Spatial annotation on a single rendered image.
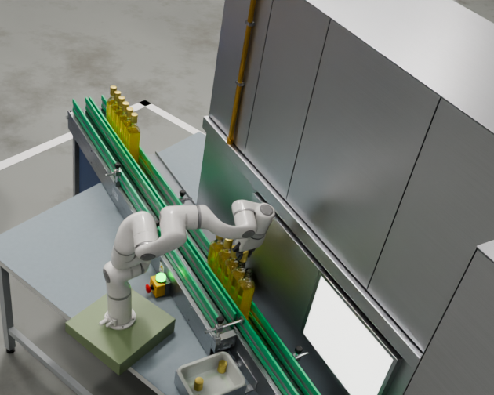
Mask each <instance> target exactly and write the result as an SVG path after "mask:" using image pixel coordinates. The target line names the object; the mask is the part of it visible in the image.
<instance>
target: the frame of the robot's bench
mask: <svg viewBox="0 0 494 395"><path fill-rule="evenodd" d="M0 307H1V314H2V327H3V335H4V343H5V348H6V352H7V353H14V351H15V347H16V343H15V340H16V341H17V342H18V343H19V344H20V345H21V346H22V347H24V348H25V349H26V350H27V351H28V352H29V353H31V354H32V355H33V356H34V357H35V358H37V359H38V360H39V361H40V362H41V363H42V364H44V365H45V366H46V367H47V368H48V369H49V370H50V371H51V372H52V373H53V374H54V375H56V376H57V377H58V378H59V379H60V380H62V381H63V382H64V383H65V384H66V385H67V386H69V387H70V388H71V389H72V390H73V391H74V392H76V393H77V395H92V394H91V393H90V392H89V391H88V390H87V389H86V388H84V387H83V386H82V385H81V384H80V383H78V382H77V381H76V380H75V379H74V378H72V377H71V376H70V375H69V374H68V373H66V372H65V370H63V369H62V368H61V367H60V366H59V365H58V364H57V363H55V362H54V361H53V360H52V359H51V358H49V357H48V356H47V355H46V354H45V353H43V352H42V351H41V350H40V349H39V348H38V347H37V346H36V345H35V344H34V343H32V342H31V341H30V340H29V339H28V338H26V337H25V336H24V335H23V334H22V333H20V332H19V331H18V330H17V329H16V328H14V325H13V309H12V300H11V291H10V283H9V273H8V272H7V271H6V270H5V269H3V268H2V267H1V266H0Z"/></svg>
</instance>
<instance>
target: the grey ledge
mask: <svg viewBox="0 0 494 395"><path fill-rule="evenodd" d="M147 156H148V157H149V159H150V160H151V162H152V163H153V164H154V166H155V167H156V169H157V170H158V171H159V172H160V174H161V175H162V177H163V178H164V180H165V181H166V182H167V184H168V185H169V186H170V188H171V189H172V190H173V192H174V193H175V195H176V196H177V197H178V198H180V191H181V190H185V188H184V187H183V185H182V184H181V183H180V181H179V180H178V179H177V178H176V176H175V175H174V174H173V172H172V171H171V169H170V168H169V167H168V165H167V164H166V163H165V162H164V160H163V159H162V157H161V156H160V155H159V153H158V152H157V151H155V154H148V155H147ZM185 192H186V194H185V195H184V196H183V197H184V198H191V196H190V195H189V193H188V192H187V191H186V190H185ZM195 204H196V203H195V202H194V200H193V199H192V200H189V201H185V203H184V204H183V205H195ZM201 230H202V232H203V233H204V235H205V236H206V237H207V238H208V240H209V241H210V243H211V242H212V241H214V240H216V235H215V234H213V233H211V232H210V231H208V230H206V229H201Z"/></svg>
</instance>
